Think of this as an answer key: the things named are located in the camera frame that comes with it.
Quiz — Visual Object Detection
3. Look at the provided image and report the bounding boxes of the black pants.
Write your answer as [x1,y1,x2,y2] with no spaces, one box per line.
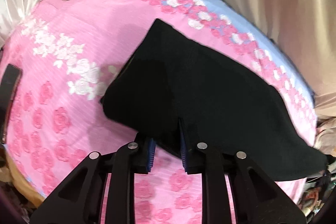
[101,19,335,181]

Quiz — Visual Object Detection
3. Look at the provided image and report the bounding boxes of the black phone on bed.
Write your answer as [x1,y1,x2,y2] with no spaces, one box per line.
[0,64,22,145]

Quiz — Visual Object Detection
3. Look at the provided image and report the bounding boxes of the pink floral bed quilt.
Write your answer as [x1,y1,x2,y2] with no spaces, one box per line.
[1,0,318,224]

